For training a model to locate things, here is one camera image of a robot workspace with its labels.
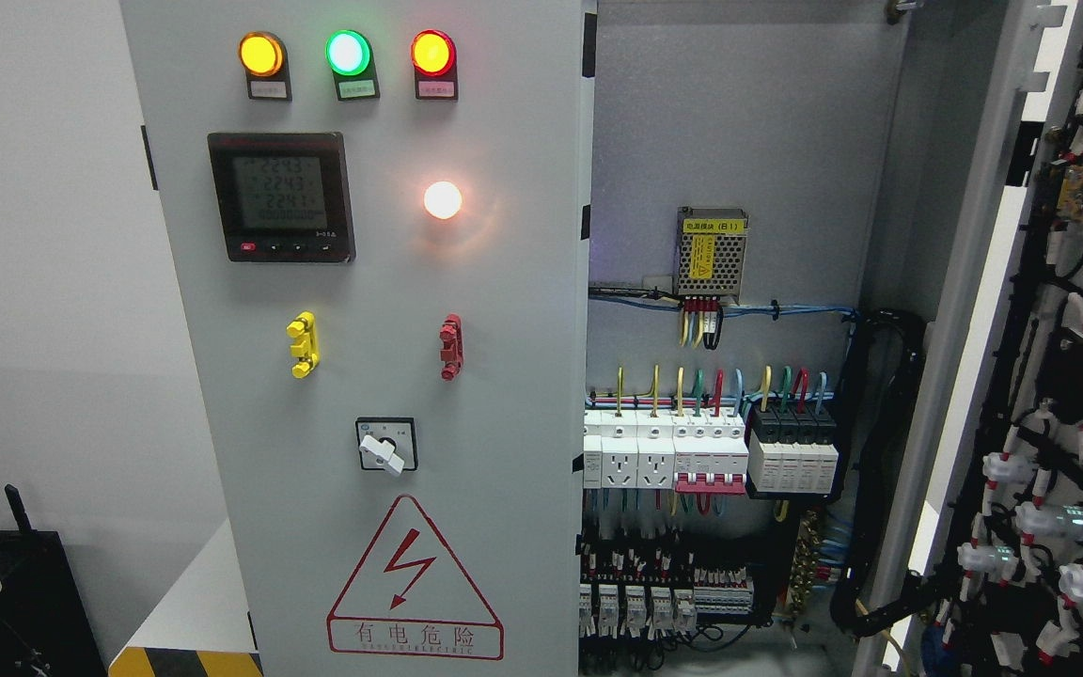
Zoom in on lower relay terminal row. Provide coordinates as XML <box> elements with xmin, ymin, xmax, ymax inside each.
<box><xmin>574</xmin><ymin>531</ymin><xmax>758</xmax><ymax>641</ymax></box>

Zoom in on red indicator lamp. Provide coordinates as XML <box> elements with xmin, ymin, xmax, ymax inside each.
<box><xmin>410</xmin><ymin>29</ymin><xmax>456</xmax><ymax>78</ymax></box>

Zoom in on grey cabinet door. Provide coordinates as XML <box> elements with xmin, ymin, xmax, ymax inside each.
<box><xmin>837</xmin><ymin>1</ymin><xmax>1083</xmax><ymax>676</ymax></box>
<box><xmin>121</xmin><ymin>1</ymin><xmax>597</xmax><ymax>676</ymax></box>

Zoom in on red electric warning sticker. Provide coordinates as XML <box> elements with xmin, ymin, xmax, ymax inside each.
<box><xmin>327</xmin><ymin>496</ymin><xmax>504</xmax><ymax>661</ymax></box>

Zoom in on metal mesh power supply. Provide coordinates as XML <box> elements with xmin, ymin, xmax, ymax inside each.
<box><xmin>674</xmin><ymin>206</ymin><xmax>748</xmax><ymax>299</ymax></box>

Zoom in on yellow terminal connector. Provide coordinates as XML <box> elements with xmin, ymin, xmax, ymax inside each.
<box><xmin>285</xmin><ymin>311</ymin><xmax>319</xmax><ymax>380</ymax></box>

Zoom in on black digital power meter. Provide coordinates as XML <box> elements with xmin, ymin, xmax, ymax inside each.
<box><xmin>208</xmin><ymin>133</ymin><xmax>355</xmax><ymax>264</ymax></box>

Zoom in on red terminal connector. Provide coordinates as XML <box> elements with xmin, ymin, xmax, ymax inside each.
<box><xmin>439</xmin><ymin>313</ymin><xmax>464</xmax><ymax>382</ymax></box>

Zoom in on white socket breaker row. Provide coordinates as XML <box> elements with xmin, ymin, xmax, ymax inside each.
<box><xmin>583</xmin><ymin>411</ymin><xmax>748</xmax><ymax>496</ymax></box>

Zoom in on black white surge protector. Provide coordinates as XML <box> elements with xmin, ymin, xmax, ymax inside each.
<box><xmin>746</xmin><ymin>406</ymin><xmax>840</xmax><ymax>497</ymax></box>

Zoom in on green indicator lamp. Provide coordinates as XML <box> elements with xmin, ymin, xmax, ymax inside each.
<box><xmin>325</xmin><ymin>29</ymin><xmax>371</xmax><ymax>77</ymax></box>

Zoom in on yellow indicator lamp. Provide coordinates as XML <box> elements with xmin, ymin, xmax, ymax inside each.
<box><xmin>238</xmin><ymin>31</ymin><xmax>287</xmax><ymax>78</ymax></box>

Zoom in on white glowing lamp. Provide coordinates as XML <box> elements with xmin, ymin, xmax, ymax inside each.
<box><xmin>425</xmin><ymin>181</ymin><xmax>464</xmax><ymax>220</ymax></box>

